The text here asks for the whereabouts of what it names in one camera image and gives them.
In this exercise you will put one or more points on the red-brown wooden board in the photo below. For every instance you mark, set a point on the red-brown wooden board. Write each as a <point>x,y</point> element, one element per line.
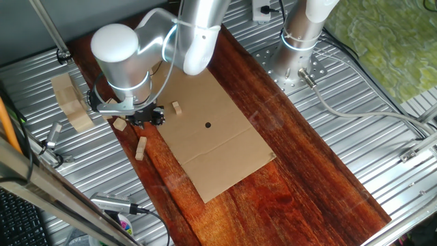
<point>290,171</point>

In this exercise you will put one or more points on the metal stand pole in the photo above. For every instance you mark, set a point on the metal stand pole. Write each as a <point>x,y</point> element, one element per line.
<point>48,29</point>

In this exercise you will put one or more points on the large wooden block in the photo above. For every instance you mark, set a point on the large wooden block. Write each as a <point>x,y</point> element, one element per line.
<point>81,122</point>
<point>61,82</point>
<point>73,108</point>
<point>65,99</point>

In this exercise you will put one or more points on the silver wrist bracket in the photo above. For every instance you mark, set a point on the silver wrist bracket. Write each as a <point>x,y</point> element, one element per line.
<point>114,107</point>

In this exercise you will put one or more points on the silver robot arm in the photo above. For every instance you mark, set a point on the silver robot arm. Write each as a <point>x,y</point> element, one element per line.
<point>116,58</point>

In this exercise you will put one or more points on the aluminium profile bar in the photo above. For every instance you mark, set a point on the aluminium profile bar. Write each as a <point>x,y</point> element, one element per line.
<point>418,147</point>

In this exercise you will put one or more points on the aluminium robot mounting plate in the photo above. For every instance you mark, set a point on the aluminium robot mounting plate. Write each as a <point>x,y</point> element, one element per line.
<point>317,68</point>

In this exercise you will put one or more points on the black keyboard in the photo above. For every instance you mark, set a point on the black keyboard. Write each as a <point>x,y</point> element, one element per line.
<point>20,222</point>

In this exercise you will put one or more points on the brown cardboard sheet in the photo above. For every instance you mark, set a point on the brown cardboard sheet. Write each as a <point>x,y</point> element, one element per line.
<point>205,153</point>

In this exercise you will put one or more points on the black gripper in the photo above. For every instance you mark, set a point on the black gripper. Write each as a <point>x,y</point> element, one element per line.
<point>145,114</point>

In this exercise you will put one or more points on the metal frame bar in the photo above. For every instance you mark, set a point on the metal frame bar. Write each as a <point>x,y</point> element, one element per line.
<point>51,191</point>

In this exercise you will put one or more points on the black power plug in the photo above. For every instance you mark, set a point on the black power plug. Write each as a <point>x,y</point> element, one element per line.
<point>266,9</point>

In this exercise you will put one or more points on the orange pole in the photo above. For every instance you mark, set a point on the orange pole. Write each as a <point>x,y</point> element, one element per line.
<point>7,126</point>

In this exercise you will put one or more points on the silver camera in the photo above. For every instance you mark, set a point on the silver camera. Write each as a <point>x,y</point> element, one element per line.
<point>54,131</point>
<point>109,202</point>

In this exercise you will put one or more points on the black wrist-mounted device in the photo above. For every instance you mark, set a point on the black wrist-mounted device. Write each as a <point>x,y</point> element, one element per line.
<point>92,99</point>

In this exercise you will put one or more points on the white power strip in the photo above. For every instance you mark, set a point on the white power strip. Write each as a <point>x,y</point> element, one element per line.
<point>257,15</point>

